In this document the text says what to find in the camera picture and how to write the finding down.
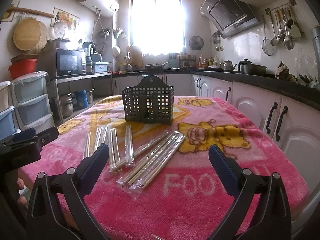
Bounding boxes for chopsticks pair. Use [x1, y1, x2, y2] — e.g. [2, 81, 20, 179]
[118, 131, 185, 190]
[107, 126, 120, 173]
[108, 131, 170, 172]
[125, 125, 135, 167]
[83, 132, 91, 159]
[117, 132, 181, 186]
[133, 132, 185, 190]
[92, 125, 107, 153]

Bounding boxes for person's left hand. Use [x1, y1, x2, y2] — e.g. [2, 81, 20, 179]
[16, 177, 28, 207]

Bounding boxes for plastic drawer unit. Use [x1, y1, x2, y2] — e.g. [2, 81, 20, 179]
[1, 71, 55, 139]

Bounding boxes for steel pots on shelf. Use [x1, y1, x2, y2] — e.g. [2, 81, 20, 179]
[59, 93, 74, 118]

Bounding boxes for blue canister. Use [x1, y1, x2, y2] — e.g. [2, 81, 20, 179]
[75, 90, 88, 109]

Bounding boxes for red plastic bucket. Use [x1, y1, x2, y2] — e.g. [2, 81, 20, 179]
[8, 59, 37, 80]

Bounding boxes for black microwave oven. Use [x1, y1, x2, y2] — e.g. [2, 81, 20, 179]
[36, 48, 83, 79]

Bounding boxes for pink cartoon blanket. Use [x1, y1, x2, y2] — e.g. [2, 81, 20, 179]
[18, 95, 310, 240]

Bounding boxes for blue plastic storage box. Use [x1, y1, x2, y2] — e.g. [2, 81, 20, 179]
[92, 61, 109, 74]

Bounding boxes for round bamboo tray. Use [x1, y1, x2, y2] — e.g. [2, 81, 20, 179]
[13, 18, 48, 54]

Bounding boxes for blender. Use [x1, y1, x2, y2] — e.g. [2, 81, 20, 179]
[82, 42, 95, 74]

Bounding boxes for dark green utensil basket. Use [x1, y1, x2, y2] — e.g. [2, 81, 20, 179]
[121, 75, 174, 125]

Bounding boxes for fruit picture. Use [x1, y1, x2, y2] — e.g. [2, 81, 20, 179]
[50, 7, 80, 30]

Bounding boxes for steel cooking pot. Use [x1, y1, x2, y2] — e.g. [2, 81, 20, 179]
[238, 59, 267, 76]

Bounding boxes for black frying pan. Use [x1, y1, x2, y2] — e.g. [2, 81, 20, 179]
[145, 61, 169, 71]

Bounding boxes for steel kettle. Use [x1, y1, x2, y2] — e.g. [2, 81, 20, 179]
[219, 60, 236, 72]

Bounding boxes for hanging steel ladle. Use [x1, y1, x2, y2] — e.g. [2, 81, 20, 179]
[268, 12, 279, 46]

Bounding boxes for black range hood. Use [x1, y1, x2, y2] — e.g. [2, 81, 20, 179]
[200, 0, 260, 38]

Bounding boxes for wire skimmer strainer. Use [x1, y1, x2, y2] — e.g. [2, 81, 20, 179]
[261, 15, 274, 56]

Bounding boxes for wall exhaust fan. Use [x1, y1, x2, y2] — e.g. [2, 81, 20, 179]
[189, 36, 204, 51]

